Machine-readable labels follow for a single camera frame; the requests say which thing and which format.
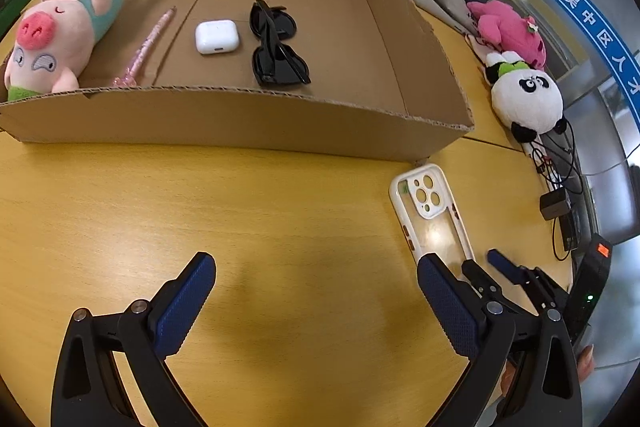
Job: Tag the pink plush toy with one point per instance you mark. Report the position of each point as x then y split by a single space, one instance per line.
505 27

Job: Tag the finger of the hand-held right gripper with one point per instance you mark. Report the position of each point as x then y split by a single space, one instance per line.
480 279
505 264

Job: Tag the pink glitter pen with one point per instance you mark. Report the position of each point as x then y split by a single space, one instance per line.
147 42

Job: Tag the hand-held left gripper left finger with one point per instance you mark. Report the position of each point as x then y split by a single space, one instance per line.
185 302

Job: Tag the blue banner sign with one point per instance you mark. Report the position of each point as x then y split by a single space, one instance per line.
590 22

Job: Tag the cardboard box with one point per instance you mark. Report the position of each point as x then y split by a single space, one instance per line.
325 32

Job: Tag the plush pig toy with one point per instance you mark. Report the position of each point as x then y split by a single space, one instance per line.
60 32

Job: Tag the black flat device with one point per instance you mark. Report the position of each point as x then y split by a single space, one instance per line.
570 232

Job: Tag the black sunglasses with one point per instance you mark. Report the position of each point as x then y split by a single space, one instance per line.
275 64

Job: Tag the black power adapter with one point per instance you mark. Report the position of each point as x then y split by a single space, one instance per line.
554 204

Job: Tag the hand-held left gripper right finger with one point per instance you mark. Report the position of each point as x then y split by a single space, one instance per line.
450 307

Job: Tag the clear white phone case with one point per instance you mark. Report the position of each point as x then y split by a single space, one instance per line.
437 232

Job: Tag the white earbuds case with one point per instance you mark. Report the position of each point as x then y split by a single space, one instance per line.
216 37

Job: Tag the person's right hand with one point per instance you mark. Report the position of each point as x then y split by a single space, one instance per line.
585 359

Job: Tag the plush panda toy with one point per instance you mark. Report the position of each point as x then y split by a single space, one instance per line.
525 99

